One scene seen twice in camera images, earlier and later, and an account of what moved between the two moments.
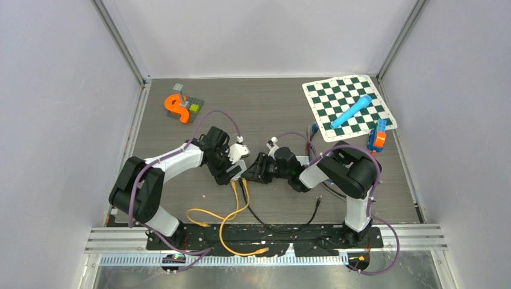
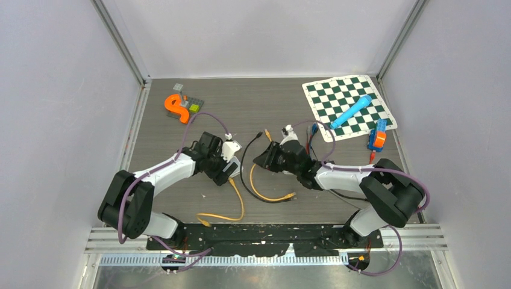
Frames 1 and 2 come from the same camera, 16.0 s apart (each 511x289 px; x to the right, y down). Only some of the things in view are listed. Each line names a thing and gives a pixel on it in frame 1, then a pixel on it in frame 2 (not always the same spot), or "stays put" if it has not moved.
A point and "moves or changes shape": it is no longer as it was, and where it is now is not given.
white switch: (237, 170) stays put
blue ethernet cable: (314, 129) stays put
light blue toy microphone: (364, 101) stays put
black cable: (257, 218) → (289, 200)
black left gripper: (220, 176) stays put
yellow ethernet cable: (244, 208) moves or changes shape
